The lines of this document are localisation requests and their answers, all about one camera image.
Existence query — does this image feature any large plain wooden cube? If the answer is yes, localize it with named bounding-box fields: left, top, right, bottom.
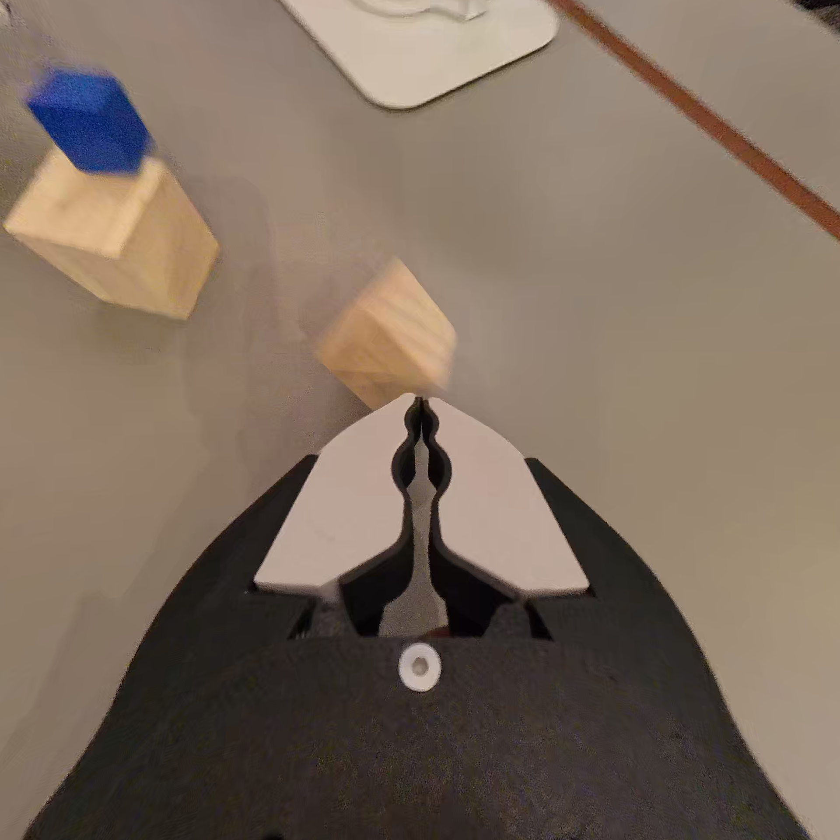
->
left=3, top=147, right=220, bottom=321

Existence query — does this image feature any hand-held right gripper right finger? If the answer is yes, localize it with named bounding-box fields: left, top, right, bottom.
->
left=420, top=394, right=590, bottom=637

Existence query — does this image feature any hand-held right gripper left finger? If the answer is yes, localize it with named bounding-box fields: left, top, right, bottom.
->
left=252, top=392, right=421, bottom=637

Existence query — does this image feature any medium plain wooden cube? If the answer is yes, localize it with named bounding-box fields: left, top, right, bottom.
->
left=315, top=257, right=458, bottom=411

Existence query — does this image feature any small blue wooden cube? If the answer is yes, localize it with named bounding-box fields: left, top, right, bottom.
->
left=26, top=69, right=153, bottom=175

